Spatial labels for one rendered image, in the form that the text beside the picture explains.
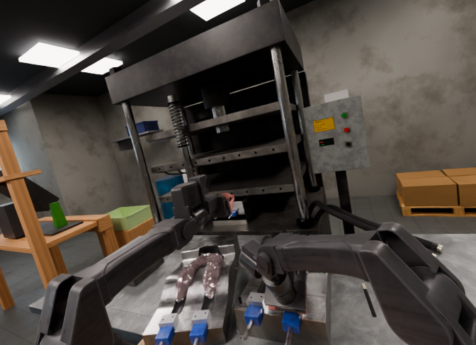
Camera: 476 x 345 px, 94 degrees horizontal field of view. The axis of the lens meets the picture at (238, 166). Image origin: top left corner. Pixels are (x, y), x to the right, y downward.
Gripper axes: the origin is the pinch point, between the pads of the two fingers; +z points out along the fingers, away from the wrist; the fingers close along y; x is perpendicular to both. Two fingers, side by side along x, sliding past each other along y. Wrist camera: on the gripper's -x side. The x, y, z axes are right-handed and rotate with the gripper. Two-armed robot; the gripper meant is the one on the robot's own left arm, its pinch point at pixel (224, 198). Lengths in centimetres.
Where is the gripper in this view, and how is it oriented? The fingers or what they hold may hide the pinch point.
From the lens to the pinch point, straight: 76.6
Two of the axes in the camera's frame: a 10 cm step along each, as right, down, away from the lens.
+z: 4.2, -1.9, 8.8
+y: -8.8, 1.2, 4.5
